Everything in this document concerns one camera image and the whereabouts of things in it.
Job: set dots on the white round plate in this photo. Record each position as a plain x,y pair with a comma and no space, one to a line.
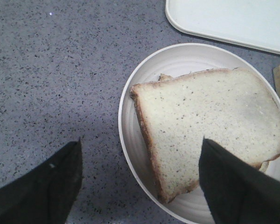
174,60

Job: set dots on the white bear tray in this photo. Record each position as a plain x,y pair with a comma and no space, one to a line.
250,23

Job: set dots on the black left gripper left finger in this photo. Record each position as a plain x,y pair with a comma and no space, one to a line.
44,195

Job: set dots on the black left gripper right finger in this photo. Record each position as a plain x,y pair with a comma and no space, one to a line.
236,193

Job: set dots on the bottom bread slice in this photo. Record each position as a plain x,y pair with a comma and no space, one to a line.
164,77

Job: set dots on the white bread slice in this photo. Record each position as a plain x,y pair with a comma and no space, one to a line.
232,107

